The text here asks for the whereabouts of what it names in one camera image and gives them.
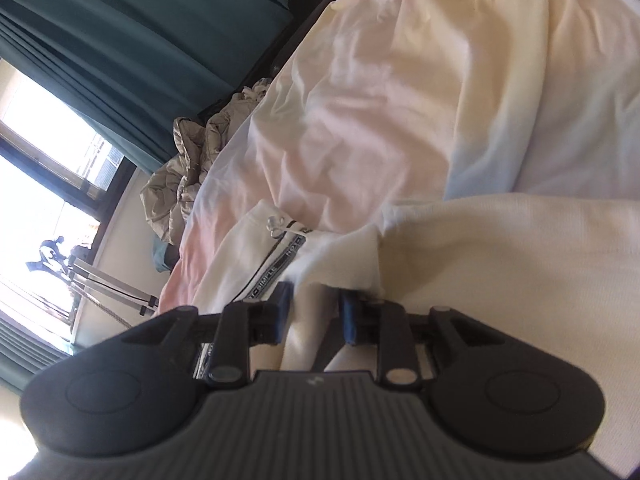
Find teal curtain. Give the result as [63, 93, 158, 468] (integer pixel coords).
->
[0, 0, 296, 176]
[0, 317, 73, 393]

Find pastel bed sheet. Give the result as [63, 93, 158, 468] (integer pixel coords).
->
[160, 0, 640, 306]

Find blue cloth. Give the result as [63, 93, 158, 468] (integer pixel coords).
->
[151, 239, 177, 273]

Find grey quilted jacket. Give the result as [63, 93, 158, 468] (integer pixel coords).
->
[140, 77, 273, 246]

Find dark framed window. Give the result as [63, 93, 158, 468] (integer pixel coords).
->
[0, 57, 138, 346]

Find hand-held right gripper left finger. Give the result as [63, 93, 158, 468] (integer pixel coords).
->
[127, 281, 297, 388]

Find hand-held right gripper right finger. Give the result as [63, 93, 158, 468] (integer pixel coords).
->
[340, 290, 496, 386]

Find garment steamer stand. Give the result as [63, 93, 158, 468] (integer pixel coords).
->
[25, 235, 161, 331]

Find cream sweatpants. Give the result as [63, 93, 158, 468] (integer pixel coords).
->
[192, 195, 640, 478]

